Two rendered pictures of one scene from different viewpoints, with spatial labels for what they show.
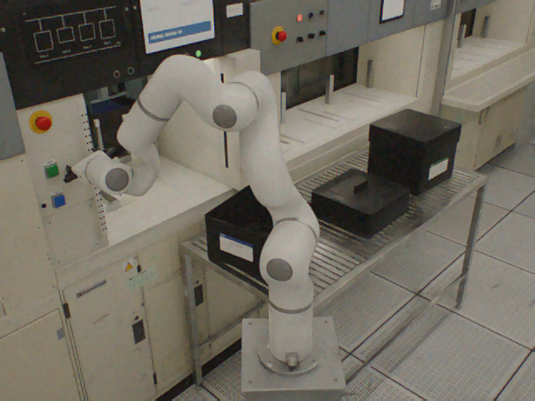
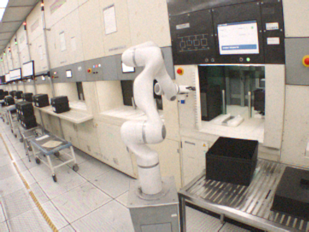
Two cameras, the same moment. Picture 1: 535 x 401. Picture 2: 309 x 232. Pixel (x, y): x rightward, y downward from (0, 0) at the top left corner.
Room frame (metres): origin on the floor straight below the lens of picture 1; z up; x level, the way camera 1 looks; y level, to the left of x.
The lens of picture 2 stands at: (1.27, -1.09, 1.49)
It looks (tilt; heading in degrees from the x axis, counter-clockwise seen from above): 16 degrees down; 91
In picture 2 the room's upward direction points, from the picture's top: 7 degrees counter-clockwise
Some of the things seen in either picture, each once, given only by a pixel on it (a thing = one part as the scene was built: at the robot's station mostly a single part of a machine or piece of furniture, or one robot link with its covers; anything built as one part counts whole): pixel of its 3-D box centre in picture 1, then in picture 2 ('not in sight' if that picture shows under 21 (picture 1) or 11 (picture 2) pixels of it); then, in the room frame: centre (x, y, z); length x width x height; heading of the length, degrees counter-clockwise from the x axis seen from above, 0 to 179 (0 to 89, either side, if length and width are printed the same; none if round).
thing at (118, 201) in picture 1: (98, 195); (229, 119); (1.88, 0.63, 0.89); 0.22 x 0.21 x 0.04; 46
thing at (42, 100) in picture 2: not in sight; (41, 100); (-1.25, 3.08, 0.93); 0.30 x 0.28 x 0.26; 138
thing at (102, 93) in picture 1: (106, 116); (267, 96); (2.30, 0.67, 1.06); 0.24 x 0.20 x 0.32; 136
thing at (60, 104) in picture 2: not in sight; (60, 104); (-0.39, 2.24, 0.93); 0.30 x 0.28 x 0.26; 133
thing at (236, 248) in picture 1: (259, 229); (233, 159); (1.70, 0.02, 0.85); 0.28 x 0.28 x 0.17; 55
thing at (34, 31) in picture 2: not in sight; (50, 72); (-1.10, 3.45, 1.50); 1.52 x 0.99 x 3.00; 136
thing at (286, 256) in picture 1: (287, 269); (139, 142); (1.16, -0.06, 1.07); 0.19 x 0.12 x 0.24; 163
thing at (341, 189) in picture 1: (359, 197); (306, 190); (1.96, -0.39, 0.83); 0.29 x 0.29 x 0.13; 46
